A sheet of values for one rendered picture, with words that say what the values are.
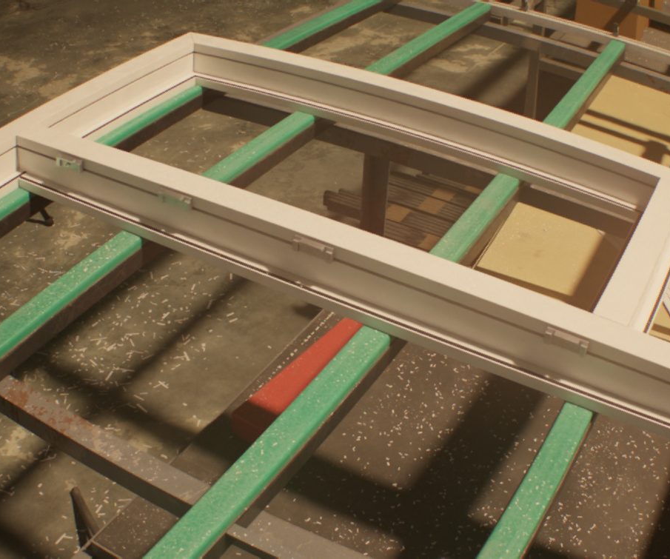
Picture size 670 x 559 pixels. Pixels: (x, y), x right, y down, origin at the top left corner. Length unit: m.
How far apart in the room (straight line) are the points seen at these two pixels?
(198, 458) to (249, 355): 1.11
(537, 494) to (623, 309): 0.24
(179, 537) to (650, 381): 0.48
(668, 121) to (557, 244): 0.78
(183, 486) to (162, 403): 1.33
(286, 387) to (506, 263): 0.47
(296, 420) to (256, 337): 1.50
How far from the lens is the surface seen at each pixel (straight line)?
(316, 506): 1.18
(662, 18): 2.59
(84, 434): 0.94
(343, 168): 3.15
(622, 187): 1.30
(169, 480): 0.89
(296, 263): 1.04
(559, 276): 1.55
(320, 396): 0.92
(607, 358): 0.94
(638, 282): 1.03
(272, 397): 1.27
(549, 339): 0.93
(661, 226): 1.16
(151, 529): 1.15
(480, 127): 1.35
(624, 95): 2.40
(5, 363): 1.02
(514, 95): 3.92
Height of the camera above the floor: 1.47
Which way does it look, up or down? 34 degrees down
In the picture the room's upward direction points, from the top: 3 degrees clockwise
